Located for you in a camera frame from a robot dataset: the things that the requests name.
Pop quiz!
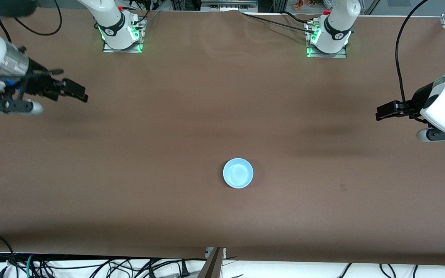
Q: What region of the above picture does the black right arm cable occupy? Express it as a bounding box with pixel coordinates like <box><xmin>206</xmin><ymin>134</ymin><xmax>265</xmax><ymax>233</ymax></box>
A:
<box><xmin>0</xmin><ymin>0</ymin><xmax>63</xmax><ymax>41</ymax></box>

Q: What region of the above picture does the blue plastic bowl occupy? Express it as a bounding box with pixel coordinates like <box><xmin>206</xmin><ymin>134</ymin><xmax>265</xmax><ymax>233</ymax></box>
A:
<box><xmin>223</xmin><ymin>158</ymin><xmax>254</xmax><ymax>189</ymax></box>

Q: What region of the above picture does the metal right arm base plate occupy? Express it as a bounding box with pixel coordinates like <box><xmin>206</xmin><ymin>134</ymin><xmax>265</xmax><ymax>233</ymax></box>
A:
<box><xmin>102</xmin><ymin>15</ymin><xmax>144</xmax><ymax>54</ymax></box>

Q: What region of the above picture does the grey equipment box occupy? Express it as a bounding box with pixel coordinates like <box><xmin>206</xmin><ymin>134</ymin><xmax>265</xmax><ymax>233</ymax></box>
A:
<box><xmin>201</xmin><ymin>0</ymin><xmax>258</xmax><ymax>12</ymax></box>

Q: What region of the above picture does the aluminium profile post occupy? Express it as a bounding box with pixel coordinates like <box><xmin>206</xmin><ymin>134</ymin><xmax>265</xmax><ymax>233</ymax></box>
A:
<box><xmin>197</xmin><ymin>247</ymin><xmax>227</xmax><ymax>278</ymax></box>

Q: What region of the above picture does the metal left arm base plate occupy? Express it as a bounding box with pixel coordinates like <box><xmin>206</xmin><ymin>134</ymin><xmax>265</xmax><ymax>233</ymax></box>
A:
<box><xmin>305</xmin><ymin>19</ymin><xmax>348</xmax><ymax>59</ymax></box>

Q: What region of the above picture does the long black table cable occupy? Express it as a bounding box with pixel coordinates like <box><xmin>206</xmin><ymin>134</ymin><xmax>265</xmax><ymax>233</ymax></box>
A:
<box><xmin>240</xmin><ymin>12</ymin><xmax>316</xmax><ymax>34</ymax></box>

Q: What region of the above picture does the teal cable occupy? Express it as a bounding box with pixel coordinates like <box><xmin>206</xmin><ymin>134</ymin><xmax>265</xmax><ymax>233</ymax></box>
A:
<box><xmin>25</xmin><ymin>254</ymin><xmax>38</xmax><ymax>278</ymax></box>

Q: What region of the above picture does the brown table cover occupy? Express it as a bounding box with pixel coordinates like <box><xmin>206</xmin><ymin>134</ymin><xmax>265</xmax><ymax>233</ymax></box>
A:
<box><xmin>0</xmin><ymin>7</ymin><xmax>445</xmax><ymax>267</ymax></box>

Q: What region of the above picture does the short black table cable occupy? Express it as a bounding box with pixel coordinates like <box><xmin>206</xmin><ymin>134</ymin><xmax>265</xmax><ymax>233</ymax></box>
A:
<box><xmin>282</xmin><ymin>10</ymin><xmax>318</xmax><ymax>24</ymax></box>

